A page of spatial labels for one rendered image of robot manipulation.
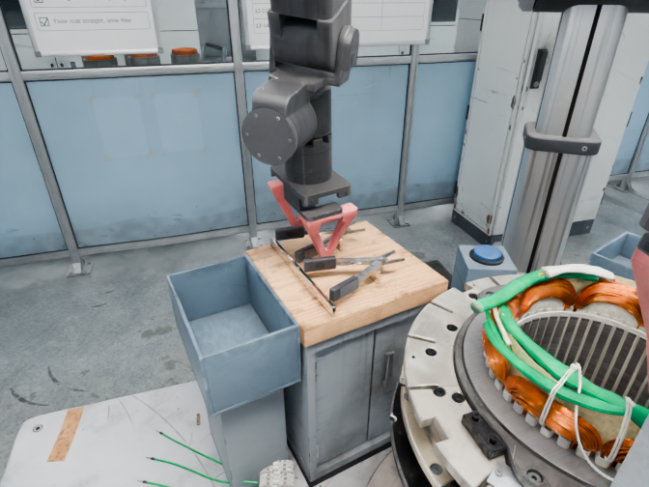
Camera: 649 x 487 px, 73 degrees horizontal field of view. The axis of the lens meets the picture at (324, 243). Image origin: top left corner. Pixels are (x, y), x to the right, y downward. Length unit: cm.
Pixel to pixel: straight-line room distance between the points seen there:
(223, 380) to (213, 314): 17
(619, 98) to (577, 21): 226
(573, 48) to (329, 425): 64
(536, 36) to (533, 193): 176
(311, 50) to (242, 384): 35
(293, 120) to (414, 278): 25
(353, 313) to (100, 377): 170
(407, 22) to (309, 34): 222
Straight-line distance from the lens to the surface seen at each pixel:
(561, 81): 80
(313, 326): 48
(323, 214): 50
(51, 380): 219
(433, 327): 44
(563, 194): 84
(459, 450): 35
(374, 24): 260
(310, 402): 56
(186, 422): 79
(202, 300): 62
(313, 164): 51
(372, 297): 52
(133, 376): 205
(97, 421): 84
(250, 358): 48
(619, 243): 79
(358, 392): 61
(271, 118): 43
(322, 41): 46
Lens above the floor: 137
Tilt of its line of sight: 30 degrees down
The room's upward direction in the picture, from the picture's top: straight up
